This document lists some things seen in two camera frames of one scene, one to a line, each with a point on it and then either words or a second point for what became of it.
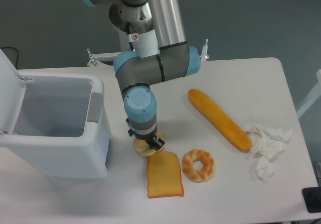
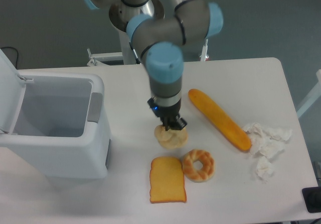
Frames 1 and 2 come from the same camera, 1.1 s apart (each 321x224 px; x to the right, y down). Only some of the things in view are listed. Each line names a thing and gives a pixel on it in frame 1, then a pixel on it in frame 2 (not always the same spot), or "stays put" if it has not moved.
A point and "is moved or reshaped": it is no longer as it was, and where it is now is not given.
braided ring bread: (197, 176) stays put
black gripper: (147, 138) to (168, 114)
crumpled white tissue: (268, 143) stays put
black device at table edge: (312, 197) stays put
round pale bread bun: (141, 146) to (171, 139)
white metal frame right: (315, 95) stays put
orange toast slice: (164, 178) is moved or reshaped
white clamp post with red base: (204, 57) stays put
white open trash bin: (59, 124) stays put
